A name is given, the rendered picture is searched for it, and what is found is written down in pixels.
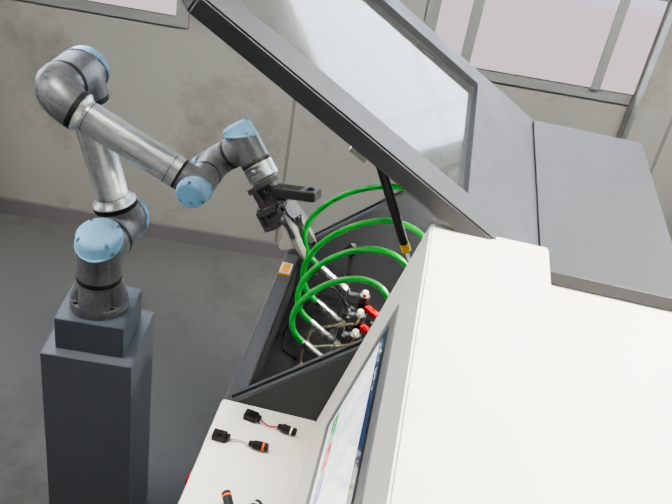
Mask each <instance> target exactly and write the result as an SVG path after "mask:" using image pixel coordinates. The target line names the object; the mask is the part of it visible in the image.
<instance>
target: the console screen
mask: <svg viewBox="0 0 672 504"><path fill-rule="evenodd" d="M399 306H400V305H399V304H398V305H397V307H396V308H395V310H394V312H393V313H392V315H391V317H390V318H389V320H388V322H387V324H386V325H385V327H384V329H383V330H382V332H381V334H380V335H379V337H378V339H377V340H376V342H375V344H374V345H373V347H372V349H371V350H370V352H369V354H368V356H367V357H366V359H365V361H364V362H363V364H362V366H361V367H360V369H359V371H358V372H357V374H356V376H355V377H354V379H353V381H352V383H351V384H350V386H349V388H348V389H347V391H346V393H345V394H344V396H343V398H342V399H341V401H340V403H339V404H338V406H337V408H336V409H335V411H334V413H333V415H332V416H331V418H330V420H329V421H328V423H327V425H326V428H325V431H324V435H323V439H322V443H321V447H320V451H319V454H318V458H317V462H316V466H315V470H314V474H313V477H312V481H311V485H310V489H309V493H308V497H307V500H306V504H362V502H363V496H364V491H365V486H366V480H367V475H368V470H369V465H370V459H371V454H372V449H373V443H374V438H375V433H376V428H377V422H378V417H379V412H380V407H381V401H382V396H383V391H384V385H385V380H386V375H387V370H388V364H389V359H390V354H391V348H392V343H393V338H394V333H395V327H396V322H397V317H398V311H399Z"/></svg>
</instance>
